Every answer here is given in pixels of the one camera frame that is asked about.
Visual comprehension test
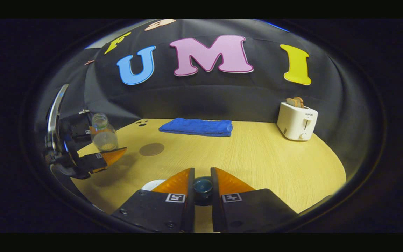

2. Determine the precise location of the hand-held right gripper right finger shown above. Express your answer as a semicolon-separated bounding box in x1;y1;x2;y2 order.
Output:
211;167;298;233

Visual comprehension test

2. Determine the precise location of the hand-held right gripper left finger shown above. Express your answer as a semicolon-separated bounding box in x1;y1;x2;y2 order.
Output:
111;167;196;233

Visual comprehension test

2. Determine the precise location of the clear plastic water bottle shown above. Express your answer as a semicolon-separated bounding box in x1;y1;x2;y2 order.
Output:
90;113;119;152

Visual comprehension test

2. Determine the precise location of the dark blue teacup lid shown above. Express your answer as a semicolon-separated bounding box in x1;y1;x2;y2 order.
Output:
192;177;213;206

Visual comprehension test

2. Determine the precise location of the round brown coaster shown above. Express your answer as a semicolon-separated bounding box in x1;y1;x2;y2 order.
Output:
139;142;165;157

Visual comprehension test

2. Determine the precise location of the folded blue towel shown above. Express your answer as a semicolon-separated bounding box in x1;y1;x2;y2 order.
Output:
158;118;233;137

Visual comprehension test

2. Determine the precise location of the black backdrop cloth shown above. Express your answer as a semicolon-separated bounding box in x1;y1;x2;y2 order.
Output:
34;19;380;182

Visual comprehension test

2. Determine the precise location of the white toaster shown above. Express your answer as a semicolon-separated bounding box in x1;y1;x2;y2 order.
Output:
277;102;319;141

